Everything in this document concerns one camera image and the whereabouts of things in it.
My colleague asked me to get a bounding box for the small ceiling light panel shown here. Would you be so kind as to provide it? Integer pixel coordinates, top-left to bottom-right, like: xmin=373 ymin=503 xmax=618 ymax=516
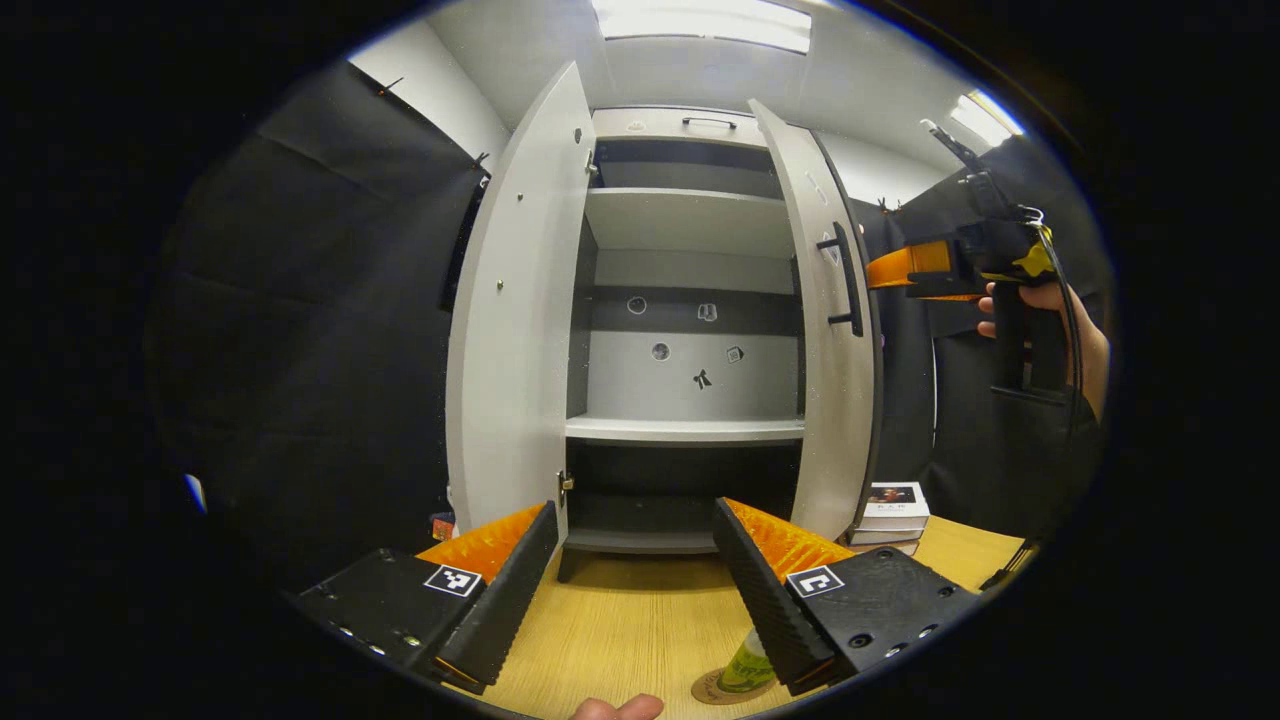
xmin=948 ymin=90 xmax=1025 ymax=149

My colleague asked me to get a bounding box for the grey wooden cabinet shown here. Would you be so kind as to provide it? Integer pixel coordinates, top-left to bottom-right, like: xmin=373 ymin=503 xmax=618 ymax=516
xmin=555 ymin=105 xmax=811 ymax=583

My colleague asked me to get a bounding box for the green label tea bottle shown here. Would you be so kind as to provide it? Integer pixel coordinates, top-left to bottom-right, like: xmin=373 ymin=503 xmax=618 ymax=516
xmin=715 ymin=628 xmax=779 ymax=694

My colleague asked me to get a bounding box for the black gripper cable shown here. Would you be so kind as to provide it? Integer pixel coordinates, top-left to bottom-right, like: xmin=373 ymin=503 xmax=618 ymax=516
xmin=1035 ymin=222 xmax=1091 ymax=441

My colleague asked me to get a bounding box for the white picture cover book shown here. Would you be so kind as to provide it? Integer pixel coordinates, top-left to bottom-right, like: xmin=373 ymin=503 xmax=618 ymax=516
xmin=862 ymin=482 xmax=931 ymax=533

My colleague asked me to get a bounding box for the grey cabinet door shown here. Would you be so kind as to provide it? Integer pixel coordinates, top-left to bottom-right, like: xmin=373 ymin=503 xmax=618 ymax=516
xmin=748 ymin=98 xmax=886 ymax=546
xmin=445 ymin=62 xmax=598 ymax=546

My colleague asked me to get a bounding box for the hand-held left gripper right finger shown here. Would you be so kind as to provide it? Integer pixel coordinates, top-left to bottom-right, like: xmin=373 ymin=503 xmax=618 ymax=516
xmin=712 ymin=497 xmax=986 ymax=698

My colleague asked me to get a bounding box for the black backdrop cloth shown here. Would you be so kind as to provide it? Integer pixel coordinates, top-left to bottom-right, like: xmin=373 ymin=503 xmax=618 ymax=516
xmin=150 ymin=60 xmax=493 ymax=591
xmin=855 ymin=135 xmax=1116 ymax=541

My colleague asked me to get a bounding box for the large ceiling light panel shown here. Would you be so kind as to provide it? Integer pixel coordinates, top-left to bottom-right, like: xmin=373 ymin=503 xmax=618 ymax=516
xmin=592 ymin=0 xmax=813 ymax=54

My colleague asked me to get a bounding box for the round cork coaster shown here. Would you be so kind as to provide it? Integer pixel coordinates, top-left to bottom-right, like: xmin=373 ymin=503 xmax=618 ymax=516
xmin=690 ymin=668 xmax=779 ymax=706

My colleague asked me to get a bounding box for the grey cabinet drawer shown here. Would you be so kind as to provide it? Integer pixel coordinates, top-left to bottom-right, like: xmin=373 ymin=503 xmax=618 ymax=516
xmin=590 ymin=107 xmax=771 ymax=149

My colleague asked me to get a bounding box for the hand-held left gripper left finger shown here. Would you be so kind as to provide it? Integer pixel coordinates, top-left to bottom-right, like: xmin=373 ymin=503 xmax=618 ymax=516
xmin=290 ymin=500 xmax=559 ymax=696

